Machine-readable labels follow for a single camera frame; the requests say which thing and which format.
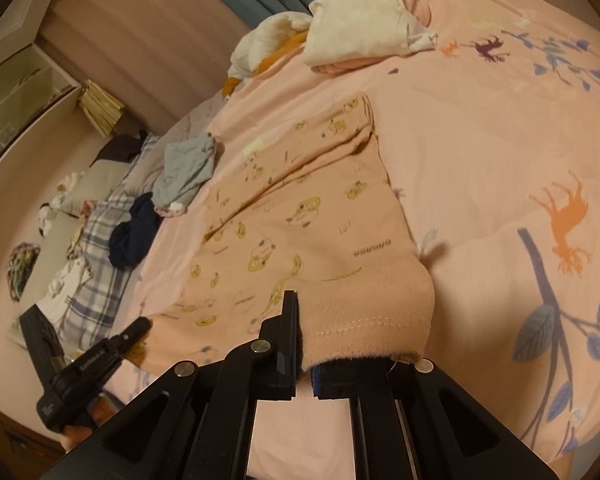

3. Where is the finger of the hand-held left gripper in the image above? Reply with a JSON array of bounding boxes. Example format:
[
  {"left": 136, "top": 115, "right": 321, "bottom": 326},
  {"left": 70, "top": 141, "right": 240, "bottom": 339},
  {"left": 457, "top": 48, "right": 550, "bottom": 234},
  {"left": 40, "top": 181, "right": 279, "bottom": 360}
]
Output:
[
  {"left": 19, "top": 307, "right": 64, "bottom": 367},
  {"left": 116, "top": 315, "right": 154, "bottom": 357}
]

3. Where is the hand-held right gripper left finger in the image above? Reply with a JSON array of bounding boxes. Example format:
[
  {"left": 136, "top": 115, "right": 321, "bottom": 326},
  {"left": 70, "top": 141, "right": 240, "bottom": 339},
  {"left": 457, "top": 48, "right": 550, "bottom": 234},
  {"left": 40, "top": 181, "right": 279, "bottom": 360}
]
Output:
[{"left": 40, "top": 290, "right": 301, "bottom": 480}]

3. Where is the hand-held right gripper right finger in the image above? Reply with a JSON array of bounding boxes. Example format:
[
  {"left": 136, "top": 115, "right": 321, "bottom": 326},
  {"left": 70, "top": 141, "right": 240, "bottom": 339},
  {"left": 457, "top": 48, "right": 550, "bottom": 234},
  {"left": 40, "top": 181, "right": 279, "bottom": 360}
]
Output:
[{"left": 310, "top": 357, "right": 557, "bottom": 480}]

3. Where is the orange printed baby shirt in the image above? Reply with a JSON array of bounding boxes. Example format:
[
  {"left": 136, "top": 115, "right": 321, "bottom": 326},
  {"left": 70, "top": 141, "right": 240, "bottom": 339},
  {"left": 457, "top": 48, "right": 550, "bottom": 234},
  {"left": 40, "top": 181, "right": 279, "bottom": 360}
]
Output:
[{"left": 172, "top": 91, "right": 437, "bottom": 370}]

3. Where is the white folded clothes stack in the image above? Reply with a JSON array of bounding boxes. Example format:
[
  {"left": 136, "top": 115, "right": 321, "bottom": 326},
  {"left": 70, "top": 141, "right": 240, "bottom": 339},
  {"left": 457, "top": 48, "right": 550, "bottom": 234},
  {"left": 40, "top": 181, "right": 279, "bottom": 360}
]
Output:
[{"left": 302, "top": 0, "right": 439, "bottom": 67}]

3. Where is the person's left hand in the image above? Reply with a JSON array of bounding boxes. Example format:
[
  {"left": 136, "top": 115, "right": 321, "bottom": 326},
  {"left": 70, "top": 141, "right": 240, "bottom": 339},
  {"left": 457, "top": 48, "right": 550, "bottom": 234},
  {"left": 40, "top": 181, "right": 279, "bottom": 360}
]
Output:
[{"left": 61, "top": 392, "right": 119, "bottom": 452}]

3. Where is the white printed cloth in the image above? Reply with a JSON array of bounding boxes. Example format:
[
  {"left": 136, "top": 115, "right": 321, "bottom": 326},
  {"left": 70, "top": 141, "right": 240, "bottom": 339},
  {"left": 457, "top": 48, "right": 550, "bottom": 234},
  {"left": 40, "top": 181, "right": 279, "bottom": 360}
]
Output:
[{"left": 34, "top": 259, "right": 92, "bottom": 323}]

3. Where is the plaid pillow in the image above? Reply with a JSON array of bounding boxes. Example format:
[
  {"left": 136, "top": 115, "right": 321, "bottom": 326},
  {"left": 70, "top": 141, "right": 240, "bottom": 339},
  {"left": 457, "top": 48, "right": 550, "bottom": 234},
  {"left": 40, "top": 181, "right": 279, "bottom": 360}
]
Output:
[{"left": 57, "top": 195, "right": 148, "bottom": 348}]

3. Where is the beige patterned small cloth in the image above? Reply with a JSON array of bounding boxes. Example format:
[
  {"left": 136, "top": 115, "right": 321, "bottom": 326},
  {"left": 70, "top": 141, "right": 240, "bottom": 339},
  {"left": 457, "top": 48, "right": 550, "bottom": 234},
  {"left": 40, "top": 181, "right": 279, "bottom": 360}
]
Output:
[{"left": 66, "top": 225, "right": 88, "bottom": 261}]

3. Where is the navy crumpled garment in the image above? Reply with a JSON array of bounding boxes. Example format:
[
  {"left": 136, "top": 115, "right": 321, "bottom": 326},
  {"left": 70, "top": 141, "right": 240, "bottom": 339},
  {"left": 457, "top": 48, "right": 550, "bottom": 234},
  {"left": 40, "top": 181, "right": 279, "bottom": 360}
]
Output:
[{"left": 108, "top": 192, "right": 163, "bottom": 269}]

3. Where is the black and white plush toy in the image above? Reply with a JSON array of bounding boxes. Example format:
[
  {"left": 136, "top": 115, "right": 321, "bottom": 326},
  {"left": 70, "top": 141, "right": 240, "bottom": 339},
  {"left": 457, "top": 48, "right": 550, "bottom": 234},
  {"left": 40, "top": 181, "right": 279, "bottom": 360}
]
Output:
[{"left": 36, "top": 201, "right": 61, "bottom": 237}]

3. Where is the beige plush toy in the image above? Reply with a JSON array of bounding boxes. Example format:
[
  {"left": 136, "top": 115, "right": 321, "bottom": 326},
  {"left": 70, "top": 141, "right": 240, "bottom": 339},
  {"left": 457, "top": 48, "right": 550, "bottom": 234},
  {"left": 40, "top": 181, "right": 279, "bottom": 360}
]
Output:
[{"left": 54, "top": 174, "right": 83, "bottom": 203}]

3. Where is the beige pillow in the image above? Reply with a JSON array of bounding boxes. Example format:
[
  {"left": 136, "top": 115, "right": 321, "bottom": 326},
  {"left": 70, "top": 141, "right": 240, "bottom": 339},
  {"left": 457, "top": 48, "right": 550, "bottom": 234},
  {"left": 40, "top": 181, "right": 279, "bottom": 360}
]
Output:
[{"left": 60, "top": 164, "right": 132, "bottom": 217}]

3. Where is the grey crumpled garment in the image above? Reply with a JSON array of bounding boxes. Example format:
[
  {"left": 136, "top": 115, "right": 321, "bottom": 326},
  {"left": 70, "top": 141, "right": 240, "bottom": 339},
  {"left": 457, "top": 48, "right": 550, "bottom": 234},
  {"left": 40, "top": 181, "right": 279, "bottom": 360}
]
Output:
[{"left": 152, "top": 132, "right": 217, "bottom": 217}]

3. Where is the dark brown pillow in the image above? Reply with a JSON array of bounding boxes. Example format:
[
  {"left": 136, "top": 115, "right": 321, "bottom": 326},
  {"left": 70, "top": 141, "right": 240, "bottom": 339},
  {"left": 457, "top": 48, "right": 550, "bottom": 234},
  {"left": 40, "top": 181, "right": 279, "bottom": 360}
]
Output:
[{"left": 92, "top": 130, "right": 149, "bottom": 165}]

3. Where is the hanging yellow tassel bundle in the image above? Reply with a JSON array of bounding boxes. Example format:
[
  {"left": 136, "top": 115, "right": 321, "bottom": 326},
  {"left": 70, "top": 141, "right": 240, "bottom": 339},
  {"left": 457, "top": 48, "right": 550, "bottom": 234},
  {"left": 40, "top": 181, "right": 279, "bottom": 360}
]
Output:
[{"left": 77, "top": 79, "right": 126, "bottom": 137}]

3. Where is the pink printed blanket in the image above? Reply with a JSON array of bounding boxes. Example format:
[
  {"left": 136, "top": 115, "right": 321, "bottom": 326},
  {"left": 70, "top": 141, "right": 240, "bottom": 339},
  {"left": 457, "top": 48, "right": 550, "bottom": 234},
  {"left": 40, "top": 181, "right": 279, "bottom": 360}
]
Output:
[{"left": 100, "top": 0, "right": 600, "bottom": 461}]

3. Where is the pink curtain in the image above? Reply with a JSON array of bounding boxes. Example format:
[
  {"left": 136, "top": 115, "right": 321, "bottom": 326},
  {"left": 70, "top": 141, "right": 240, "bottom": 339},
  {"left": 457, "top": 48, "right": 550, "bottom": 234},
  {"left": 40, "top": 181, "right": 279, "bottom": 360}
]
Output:
[{"left": 36, "top": 0, "right": 253, "bottom": 137}]

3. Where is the white duck plush toy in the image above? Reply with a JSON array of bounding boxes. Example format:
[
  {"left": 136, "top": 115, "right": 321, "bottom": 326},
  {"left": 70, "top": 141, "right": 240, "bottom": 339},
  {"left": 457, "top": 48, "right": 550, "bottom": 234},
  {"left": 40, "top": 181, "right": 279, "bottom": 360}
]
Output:
[{"left": 222, "top": 11, "right": 315, "bottom": 99}]

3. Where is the white wall shelf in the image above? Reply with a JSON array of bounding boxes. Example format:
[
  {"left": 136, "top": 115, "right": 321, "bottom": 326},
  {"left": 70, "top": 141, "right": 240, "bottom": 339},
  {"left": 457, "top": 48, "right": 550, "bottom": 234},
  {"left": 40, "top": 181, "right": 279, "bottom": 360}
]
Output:
[{"left": 0, "top": 40, "right": 82, "bottom": 171}]

